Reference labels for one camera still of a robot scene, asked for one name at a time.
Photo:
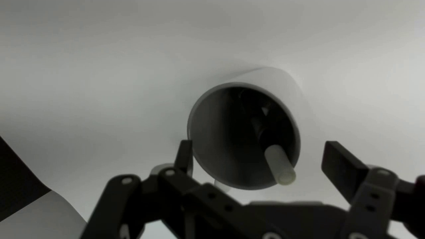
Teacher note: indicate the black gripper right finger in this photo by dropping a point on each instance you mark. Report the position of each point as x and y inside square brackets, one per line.
[354, 177]

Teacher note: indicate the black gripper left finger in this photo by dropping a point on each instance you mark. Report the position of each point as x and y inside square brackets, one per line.
[154, 199]

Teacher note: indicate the white stick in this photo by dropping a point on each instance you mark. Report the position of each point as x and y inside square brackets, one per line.
[279, 164]

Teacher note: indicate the white ceramic mug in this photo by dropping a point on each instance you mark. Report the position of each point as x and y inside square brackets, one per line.
[217, 133]

